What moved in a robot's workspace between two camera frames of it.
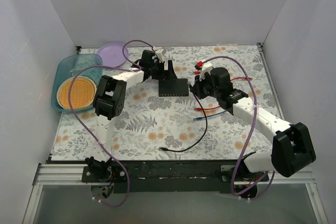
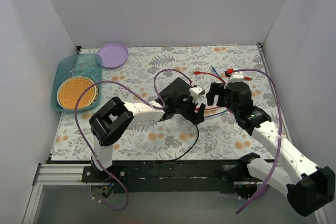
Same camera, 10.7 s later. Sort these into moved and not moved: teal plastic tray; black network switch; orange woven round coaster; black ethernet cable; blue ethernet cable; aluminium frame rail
Moved: black network switch; black ethernet cable
Not moved: orange woven round coaster; blue ethernet cable; teal plastic tray; aluminium frame rail
